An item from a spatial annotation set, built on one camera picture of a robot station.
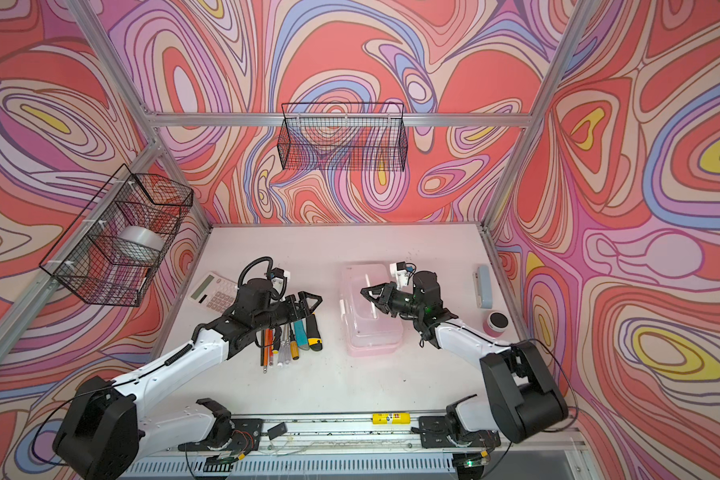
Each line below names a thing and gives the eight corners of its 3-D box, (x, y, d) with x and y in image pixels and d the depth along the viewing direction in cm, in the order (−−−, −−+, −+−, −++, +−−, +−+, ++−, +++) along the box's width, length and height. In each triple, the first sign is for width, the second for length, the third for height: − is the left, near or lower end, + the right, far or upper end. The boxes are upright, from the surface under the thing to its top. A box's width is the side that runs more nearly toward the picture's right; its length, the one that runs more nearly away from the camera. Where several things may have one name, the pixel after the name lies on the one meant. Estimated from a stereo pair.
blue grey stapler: (476, 310, 98) (482, 301, 93) (473, 274, 108) (478, 264, 103) (488, 312, 98) (494, 303, 93) (484, 275, 107) (489, 266, 103)
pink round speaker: (484, 336, 93) (491, 327, 88) (480, 320, 96) (486, 311, 91) (504, 336, 93) (512, 327, 88) (498, 320, 96) (506, 311, 91)
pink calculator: (190, 301, 100) (185, 295, 97) (212, 276, 107) (208, 270, 104) (224, 314, 97) (220, 309, 94) (244, 287, 103) (241, 281, 100)
